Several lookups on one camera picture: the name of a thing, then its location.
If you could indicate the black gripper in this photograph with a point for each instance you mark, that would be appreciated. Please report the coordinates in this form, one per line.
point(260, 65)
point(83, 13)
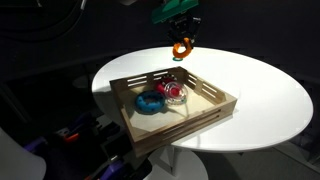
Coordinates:
point(182, 26)

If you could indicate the red toy with striped band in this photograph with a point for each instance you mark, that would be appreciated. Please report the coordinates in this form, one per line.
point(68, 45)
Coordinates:
point(160, 86)

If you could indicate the wooden slatted tray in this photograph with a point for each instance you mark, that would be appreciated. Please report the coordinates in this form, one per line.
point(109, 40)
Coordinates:
point(173, 131)

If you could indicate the purple clamp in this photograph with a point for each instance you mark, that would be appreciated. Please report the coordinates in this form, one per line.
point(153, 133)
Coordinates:
point(115, 168)
point(35, 144)

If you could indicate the white table pedestal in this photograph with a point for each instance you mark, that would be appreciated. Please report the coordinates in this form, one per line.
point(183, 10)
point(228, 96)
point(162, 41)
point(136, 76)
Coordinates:
point(176, 165)

